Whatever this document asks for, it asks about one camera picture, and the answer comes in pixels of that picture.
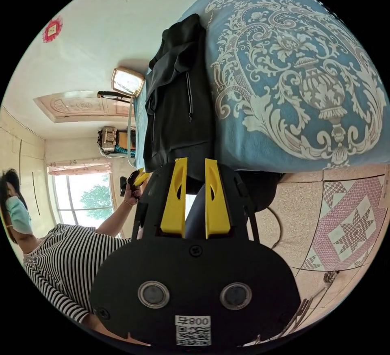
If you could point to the shelf with bags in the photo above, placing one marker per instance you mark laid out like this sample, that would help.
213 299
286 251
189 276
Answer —
114 141

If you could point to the black jacket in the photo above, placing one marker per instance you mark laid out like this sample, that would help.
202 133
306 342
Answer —
179 102

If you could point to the bed with blue patterned quilt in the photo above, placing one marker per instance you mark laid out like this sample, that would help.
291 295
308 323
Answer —
274 117

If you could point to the person's left forearm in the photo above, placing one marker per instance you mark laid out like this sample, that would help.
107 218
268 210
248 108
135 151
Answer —
117 219

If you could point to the window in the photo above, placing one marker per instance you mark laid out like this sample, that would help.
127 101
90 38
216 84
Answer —
83 199

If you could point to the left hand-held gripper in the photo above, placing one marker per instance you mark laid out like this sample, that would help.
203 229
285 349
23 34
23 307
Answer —
133 180

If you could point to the pink curtain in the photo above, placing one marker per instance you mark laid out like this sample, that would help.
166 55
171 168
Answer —
78 167

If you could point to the person's body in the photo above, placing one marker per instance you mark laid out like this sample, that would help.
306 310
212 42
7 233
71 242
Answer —
58 257

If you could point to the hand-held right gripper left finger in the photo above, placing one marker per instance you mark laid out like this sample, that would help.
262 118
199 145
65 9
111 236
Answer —
173 208

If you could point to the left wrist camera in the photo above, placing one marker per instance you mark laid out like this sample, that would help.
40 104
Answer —
123 186

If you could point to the person's left hand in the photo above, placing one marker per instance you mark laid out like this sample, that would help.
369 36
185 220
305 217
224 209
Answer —
133 195

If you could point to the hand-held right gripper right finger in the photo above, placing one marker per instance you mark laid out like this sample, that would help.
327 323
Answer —
217 211

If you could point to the gold framed clock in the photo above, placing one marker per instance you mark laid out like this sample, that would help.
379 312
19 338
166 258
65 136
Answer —
127 82

